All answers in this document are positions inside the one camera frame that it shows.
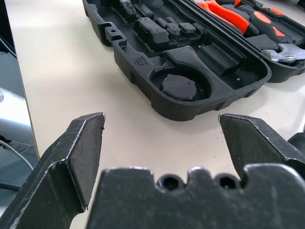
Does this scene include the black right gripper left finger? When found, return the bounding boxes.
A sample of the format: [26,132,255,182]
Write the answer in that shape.
[0,112,107,229]

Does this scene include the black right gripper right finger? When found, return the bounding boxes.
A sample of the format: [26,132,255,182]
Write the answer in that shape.
[218,113,305,176]

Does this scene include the black plastic toolbox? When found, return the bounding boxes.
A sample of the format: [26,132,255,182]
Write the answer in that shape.
[82,0,305,122]

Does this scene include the silver robot body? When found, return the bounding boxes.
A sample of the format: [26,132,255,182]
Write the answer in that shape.
[0,87,27,135]

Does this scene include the white cable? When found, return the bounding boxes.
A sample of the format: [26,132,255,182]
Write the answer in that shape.
[0,139,34,171]

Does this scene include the black orange screwdriver handle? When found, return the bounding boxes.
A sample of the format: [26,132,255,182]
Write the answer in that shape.
[238,4,305,67]

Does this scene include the orange handled pliers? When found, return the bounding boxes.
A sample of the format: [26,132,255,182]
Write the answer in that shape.
[196,0,260,37]

